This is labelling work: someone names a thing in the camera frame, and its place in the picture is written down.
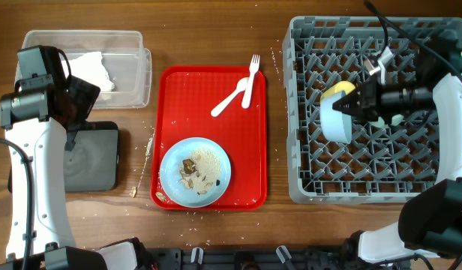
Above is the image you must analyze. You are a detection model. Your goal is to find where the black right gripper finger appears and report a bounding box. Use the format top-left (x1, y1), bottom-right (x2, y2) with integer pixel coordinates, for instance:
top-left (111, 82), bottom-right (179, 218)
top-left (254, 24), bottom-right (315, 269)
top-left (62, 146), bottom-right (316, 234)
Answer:
top-left (332, 100), bottom-right (379, 122)
top-left (337, 85), bottom-right (377, 107)

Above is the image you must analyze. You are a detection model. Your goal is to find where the green plastic bowl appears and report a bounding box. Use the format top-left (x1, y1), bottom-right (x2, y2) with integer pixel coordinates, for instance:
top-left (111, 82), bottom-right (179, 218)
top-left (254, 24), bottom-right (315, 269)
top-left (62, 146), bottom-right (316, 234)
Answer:
top-left (368, 113), bottom-right (405, 129)

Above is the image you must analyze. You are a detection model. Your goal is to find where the yellow plastic cup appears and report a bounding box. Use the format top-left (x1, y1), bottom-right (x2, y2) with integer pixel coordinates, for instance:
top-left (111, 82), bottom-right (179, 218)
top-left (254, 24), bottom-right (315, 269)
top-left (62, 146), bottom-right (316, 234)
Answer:
top-left (320, 81), bottom-right (356, 101)

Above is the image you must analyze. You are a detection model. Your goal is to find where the light blue bowl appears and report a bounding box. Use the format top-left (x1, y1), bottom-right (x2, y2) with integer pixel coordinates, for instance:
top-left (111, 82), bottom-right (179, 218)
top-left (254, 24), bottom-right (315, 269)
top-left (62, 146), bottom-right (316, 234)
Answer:
top-left (320, 91), bottom-right (353, 144)

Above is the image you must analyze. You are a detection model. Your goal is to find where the white napkin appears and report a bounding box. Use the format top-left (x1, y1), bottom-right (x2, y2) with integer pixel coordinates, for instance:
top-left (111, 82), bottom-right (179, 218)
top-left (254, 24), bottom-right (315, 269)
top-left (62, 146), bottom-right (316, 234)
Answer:
top-left (61, 51), bottom-right (115, 101)

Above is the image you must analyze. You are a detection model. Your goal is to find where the white plastic fork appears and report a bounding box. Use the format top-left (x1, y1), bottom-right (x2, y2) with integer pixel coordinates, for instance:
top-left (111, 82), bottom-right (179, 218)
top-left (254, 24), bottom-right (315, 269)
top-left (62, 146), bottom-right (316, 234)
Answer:
top-left (241, 54), bottom-right (260, 109)

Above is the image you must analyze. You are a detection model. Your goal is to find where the white plastic spoon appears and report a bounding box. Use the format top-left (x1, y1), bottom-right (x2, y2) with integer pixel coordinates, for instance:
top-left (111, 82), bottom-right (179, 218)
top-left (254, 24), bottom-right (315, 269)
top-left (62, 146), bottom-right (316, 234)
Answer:
top-left (211, 77), bottom-right (248, 117)

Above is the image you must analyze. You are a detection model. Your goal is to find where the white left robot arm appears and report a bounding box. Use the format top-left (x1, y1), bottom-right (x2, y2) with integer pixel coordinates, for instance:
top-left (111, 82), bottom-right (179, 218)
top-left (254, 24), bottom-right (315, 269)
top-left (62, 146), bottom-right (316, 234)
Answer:
top-left (0, 45), bottom-right (160, 269)

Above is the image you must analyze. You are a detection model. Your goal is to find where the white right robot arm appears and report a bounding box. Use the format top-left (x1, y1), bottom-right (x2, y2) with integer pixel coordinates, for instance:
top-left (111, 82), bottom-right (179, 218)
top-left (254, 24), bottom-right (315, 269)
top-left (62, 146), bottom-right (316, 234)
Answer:
top-left (332, 39), bottom-right (462, 269)

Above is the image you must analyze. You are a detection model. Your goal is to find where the blue-grey dishwasher rack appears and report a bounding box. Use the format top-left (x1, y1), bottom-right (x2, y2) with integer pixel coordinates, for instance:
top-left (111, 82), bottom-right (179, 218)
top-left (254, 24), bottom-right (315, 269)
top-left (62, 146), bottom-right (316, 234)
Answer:
top-left (282, 16), bottom-right (462, 204)

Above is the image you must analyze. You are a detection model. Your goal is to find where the black waste bin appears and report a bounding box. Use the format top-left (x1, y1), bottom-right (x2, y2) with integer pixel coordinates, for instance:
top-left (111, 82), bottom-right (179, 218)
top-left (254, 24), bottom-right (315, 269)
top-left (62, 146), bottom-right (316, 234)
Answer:
top-left (5, 118), bottom-right (119, 197)

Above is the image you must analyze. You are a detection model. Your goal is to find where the clear plastic bin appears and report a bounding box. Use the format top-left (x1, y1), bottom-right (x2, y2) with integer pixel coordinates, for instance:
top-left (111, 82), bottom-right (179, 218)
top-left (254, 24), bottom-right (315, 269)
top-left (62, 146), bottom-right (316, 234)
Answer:
top-left (22, 30), bottom-right (152, 109)

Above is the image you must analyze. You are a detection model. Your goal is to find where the food crumb on table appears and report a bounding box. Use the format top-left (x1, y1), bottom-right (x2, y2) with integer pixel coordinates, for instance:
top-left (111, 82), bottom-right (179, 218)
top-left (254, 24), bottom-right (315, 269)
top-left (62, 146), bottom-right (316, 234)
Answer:
top-left (130, 187), bottom-right (137, 198)

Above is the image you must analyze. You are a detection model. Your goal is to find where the red plastic tray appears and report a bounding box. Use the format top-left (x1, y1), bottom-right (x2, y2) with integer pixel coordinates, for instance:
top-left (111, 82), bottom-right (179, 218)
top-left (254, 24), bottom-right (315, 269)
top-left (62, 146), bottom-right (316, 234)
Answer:
top-left (150, 66), bottom-right (268, 211)

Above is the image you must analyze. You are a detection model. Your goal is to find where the light blue plate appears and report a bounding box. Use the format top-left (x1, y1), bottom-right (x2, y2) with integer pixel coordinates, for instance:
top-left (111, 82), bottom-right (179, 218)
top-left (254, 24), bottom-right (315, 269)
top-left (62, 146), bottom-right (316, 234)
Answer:
top-left (158, 137), bottom-right (232, 209)

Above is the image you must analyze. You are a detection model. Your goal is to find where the black mounting rail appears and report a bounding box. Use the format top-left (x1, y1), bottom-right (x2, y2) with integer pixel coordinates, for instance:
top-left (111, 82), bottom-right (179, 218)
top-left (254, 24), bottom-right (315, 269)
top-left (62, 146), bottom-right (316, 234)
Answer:
top-left (140, 243), bottom-right (410, 270)

